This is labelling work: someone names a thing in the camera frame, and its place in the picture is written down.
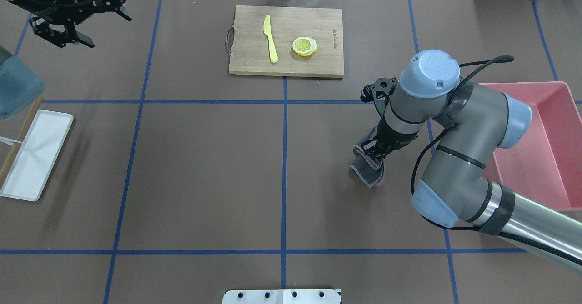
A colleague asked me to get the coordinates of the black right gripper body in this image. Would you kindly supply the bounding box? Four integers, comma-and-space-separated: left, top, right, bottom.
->
360, 78, 419, 158

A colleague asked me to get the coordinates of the grey cleaning cloth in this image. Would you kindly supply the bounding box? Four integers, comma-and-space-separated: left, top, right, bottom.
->
350, 127, 384, 188

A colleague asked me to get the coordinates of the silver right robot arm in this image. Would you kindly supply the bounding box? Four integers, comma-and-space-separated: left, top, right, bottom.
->
351, 49, 581, 274

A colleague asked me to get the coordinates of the lemon slice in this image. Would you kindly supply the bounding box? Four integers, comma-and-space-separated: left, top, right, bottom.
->
292, 36, 318, 57

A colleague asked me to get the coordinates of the yellow plastic knife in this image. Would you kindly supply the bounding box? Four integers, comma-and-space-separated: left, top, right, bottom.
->
262, 14, 279, 64

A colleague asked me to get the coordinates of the bamboo cutting board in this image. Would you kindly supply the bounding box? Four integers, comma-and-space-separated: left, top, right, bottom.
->
228, 5, 345, 79

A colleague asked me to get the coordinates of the pink plastic bin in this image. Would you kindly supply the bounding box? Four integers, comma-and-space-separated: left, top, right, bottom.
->
483, 82, 582, 212

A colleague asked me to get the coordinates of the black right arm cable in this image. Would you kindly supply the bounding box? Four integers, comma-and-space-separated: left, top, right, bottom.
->
411, 55, 515, 231

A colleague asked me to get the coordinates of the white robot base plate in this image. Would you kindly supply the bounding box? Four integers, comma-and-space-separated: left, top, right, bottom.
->
222, 289, 343, 304

